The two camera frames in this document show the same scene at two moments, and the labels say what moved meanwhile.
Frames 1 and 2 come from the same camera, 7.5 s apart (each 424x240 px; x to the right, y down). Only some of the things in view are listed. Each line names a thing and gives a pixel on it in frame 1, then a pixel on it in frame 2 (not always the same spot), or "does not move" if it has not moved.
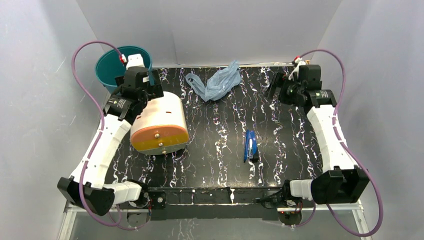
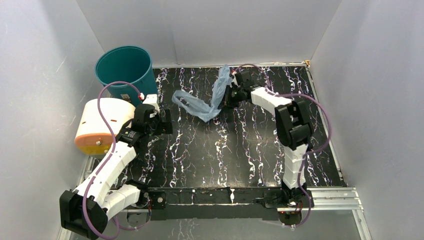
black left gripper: [154, 92] → [165, 127]
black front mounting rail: [212, 203] does not move
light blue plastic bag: [218, 83] → [206, 111]
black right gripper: [282, 80] → [226, 100]
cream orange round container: [161, 128] → [94, 135]
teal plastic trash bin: [108, 65] does not move
